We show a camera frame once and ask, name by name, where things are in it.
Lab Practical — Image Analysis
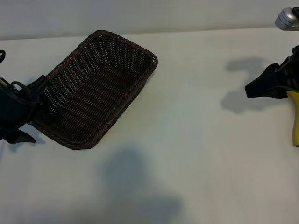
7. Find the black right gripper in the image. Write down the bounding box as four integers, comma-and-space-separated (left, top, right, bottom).
244, 45, 299, 100

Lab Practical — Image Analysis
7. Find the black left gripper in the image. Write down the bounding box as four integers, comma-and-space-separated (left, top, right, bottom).
0, 74, 52, 145

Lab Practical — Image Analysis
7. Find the yellow banana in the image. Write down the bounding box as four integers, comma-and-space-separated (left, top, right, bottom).
286, 91, 299, 148

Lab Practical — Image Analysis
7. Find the dark brown wicker basket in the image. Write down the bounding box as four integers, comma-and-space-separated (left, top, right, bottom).
30, 29, 158, 150

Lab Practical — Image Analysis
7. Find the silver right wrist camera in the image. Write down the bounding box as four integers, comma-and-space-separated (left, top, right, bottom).
274, 7, 299, 32

